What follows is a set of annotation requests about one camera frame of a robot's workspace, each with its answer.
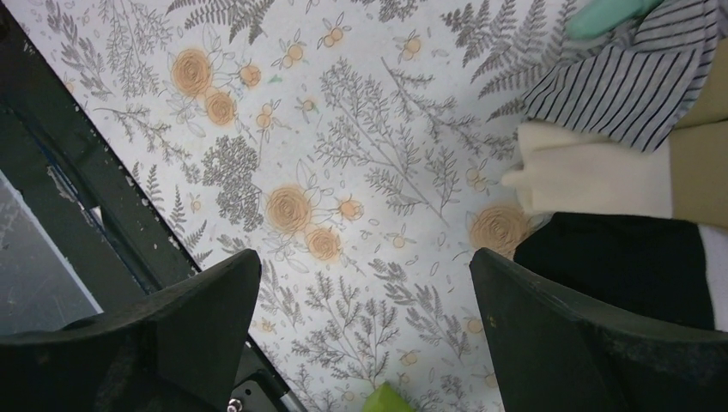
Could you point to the green small block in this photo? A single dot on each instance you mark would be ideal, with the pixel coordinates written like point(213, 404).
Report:
point(385, 399)

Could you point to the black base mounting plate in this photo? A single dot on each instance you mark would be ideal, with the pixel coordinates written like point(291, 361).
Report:
point(107, 248)

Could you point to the mint green rolled cloth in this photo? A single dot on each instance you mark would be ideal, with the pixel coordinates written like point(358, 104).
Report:
point(600, 16)

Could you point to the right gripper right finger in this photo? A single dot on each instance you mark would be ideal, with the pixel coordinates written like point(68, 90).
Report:
point(555, 349)

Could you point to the grey striped cloth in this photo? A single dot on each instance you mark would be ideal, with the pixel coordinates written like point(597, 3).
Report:
point(637, 88)

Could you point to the tan beige cloth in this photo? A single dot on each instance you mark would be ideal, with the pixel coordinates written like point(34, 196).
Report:
point(698, 152)

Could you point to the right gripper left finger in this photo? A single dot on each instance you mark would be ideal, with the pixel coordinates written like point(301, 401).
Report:
point(176, 350)

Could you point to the cream white cloth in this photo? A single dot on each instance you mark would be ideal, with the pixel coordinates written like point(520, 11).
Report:
point(568, 171)

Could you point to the floral patterned table mat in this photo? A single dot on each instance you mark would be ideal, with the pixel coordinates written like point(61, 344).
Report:
point(357, 146)

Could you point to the black cloth pile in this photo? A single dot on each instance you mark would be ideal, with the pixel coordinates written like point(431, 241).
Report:
point(671, 270)

